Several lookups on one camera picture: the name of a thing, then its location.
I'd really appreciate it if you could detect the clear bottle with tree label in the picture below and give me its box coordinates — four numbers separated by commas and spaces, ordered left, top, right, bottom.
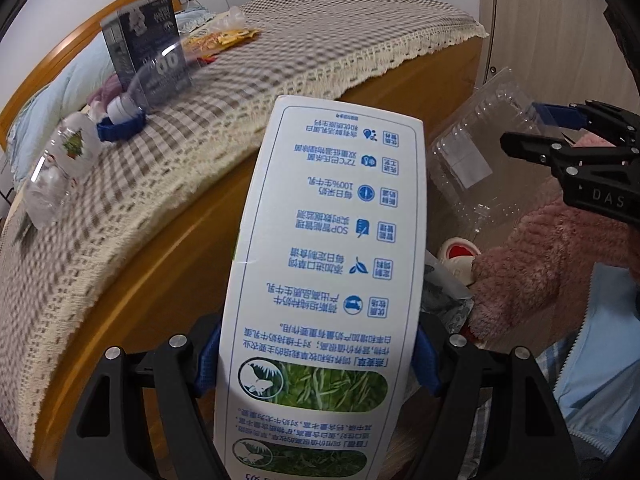
24, 111, 104, 229

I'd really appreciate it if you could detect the yellow snack packet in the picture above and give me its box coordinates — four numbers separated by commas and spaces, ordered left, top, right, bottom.
179, 27, 262, 61

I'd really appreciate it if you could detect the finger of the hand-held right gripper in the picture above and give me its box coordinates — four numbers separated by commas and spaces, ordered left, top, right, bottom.
500, 132, 638, 183
531, 100, 640, 148

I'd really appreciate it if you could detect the checkered lace-edged bedspread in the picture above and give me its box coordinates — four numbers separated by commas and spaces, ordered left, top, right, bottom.
0, 0, 490, 441

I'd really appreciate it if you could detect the white red slipper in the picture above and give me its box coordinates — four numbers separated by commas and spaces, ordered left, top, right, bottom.
437, 236, 482, 286

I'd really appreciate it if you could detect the purple cloth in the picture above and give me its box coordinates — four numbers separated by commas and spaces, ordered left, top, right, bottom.
87, 74, 126, 113

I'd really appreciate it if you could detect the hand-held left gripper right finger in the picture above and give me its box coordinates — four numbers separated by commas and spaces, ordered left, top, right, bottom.
416, 311, 583, 480

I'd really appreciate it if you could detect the light blue quilt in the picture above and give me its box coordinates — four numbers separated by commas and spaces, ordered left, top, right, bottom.
6, 45, 118, 183

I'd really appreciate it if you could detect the blue plastic object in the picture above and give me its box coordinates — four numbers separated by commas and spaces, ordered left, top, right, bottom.
96, 109, 147, 142

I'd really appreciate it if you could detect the clear plastic bag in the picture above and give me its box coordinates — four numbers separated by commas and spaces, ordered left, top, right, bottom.
212, 5, 249, 36

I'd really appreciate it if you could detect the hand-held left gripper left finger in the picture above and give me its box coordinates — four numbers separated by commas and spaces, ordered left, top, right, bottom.
54, 312, 222, 480

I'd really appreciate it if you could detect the pink fluffy slipper right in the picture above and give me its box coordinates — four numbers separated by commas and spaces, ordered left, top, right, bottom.
470, 132, 638, 342

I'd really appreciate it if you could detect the dark blue carton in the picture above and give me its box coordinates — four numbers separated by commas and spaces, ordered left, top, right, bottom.
101, 0, 182, 78

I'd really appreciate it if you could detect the frilled light blue pillow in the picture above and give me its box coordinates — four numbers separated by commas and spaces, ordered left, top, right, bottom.
175, 7, 216, 31

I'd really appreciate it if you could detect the person's light blue jacket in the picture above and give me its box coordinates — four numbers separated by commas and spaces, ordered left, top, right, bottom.
552, 264, 640, 461

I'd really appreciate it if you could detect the white milk carton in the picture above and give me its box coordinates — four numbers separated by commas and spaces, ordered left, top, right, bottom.
212, 95, 427, 480

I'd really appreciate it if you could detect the grey wooden door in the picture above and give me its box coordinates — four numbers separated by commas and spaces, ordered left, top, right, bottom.
480, 0, 623, 126

